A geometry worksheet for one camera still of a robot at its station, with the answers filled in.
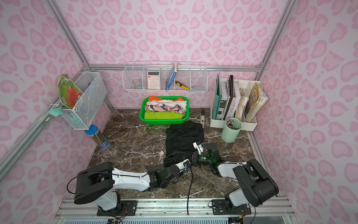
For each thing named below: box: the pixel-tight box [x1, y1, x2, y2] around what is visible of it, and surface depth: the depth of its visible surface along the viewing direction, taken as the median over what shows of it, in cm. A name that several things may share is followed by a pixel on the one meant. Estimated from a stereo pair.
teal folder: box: [213, 73, 223, 121], surface depth 94 cm
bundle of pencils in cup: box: [226, 118, 235, 130], surface depth 90 cm
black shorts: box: [163, 120, 205, 164], surface depth 101 cm
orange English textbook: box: [245, 82, 266, 122], surface depth 97 cm
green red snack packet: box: [57, 73, 84, 110], surface depth 75 cm
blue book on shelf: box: [165, 62, 178, 92], surface depth 91 cm
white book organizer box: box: [209, 73, 269, 132], surface depth 100 cm
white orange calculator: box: [147, 70, 160, 90], surface depth 97 cm
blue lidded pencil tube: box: [84, 124, 111, 150], surface depth 86 cm
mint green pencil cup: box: [220, 117, 243, 144], surface depth 95 cm
